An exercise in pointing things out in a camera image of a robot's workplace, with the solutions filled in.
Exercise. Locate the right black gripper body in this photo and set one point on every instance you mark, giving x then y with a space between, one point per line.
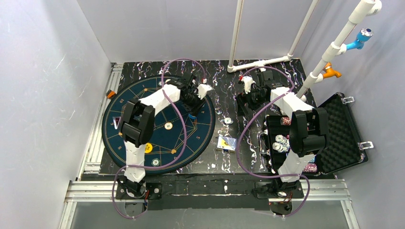
246 103

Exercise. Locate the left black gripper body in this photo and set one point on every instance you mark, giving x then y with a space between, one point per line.
192 105

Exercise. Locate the yellow chip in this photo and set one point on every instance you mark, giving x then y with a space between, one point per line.
168 125

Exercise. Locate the yellow dealer button disc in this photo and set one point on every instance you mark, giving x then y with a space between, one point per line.
148 148

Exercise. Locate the green chip mat bottom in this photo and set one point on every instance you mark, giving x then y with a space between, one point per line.
155 162

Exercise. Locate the white poker chip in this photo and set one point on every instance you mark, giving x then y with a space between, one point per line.
228 121

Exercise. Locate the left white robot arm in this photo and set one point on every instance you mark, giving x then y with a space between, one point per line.
137 122

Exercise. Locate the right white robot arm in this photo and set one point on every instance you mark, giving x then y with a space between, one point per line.
308 132

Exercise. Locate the round dark blue poker mat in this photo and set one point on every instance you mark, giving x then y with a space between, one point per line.
167 144

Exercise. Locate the red chip stack in case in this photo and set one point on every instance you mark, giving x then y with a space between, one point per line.
285 121

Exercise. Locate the playing card deck box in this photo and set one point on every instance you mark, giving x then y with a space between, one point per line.
226 144

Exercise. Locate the white chip stack in case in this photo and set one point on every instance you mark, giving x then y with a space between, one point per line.
281 144

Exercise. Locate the black poker chip case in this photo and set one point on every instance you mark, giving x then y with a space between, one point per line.
346 148

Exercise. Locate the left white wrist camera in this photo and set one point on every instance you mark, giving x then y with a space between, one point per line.
202 90

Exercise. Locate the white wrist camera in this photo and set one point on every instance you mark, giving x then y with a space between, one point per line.
202 90
248 83

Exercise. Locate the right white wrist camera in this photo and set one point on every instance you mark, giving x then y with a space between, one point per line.
248 83

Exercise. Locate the orange clip on rail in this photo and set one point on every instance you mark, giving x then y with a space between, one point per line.
110 94

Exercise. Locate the aluminium rail frame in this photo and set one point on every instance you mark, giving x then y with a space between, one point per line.
88 203

